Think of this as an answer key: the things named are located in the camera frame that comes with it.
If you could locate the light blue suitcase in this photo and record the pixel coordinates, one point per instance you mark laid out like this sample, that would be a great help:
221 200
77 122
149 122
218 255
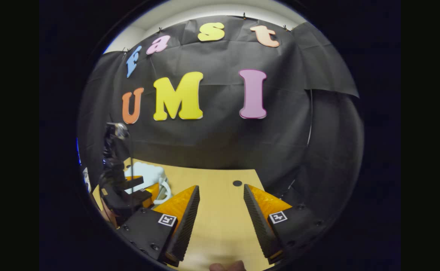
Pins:
148 173

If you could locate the black backdrop cloth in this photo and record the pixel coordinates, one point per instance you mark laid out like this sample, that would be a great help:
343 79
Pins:
223 143

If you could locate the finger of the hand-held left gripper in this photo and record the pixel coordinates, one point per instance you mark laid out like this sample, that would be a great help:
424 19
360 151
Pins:
144 196
135 182

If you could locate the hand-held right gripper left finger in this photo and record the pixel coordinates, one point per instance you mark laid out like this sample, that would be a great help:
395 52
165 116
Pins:
186 226

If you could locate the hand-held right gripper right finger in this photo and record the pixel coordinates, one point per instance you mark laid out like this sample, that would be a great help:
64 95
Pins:
257 222

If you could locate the black table grommet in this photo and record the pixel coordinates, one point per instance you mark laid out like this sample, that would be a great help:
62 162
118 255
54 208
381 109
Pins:
237 183

